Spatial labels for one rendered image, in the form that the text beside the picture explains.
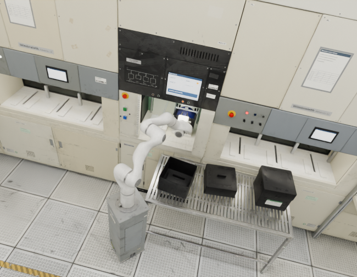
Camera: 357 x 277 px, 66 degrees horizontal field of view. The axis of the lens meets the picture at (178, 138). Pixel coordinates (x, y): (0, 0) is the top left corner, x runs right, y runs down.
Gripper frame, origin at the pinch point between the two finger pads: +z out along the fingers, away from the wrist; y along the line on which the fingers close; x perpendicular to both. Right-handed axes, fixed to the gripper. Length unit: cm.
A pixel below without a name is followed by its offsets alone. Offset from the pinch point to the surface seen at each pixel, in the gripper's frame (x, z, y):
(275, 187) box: -18, -51, 92
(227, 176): -33, -37, 52
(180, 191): -34, -65, 13
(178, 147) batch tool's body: -32.0, -13.5, 1.0
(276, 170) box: -18, -30, 94
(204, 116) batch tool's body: 17.5, -20.4, 18.2
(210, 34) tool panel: 85, -15, 9
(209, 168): -33, -32, 35
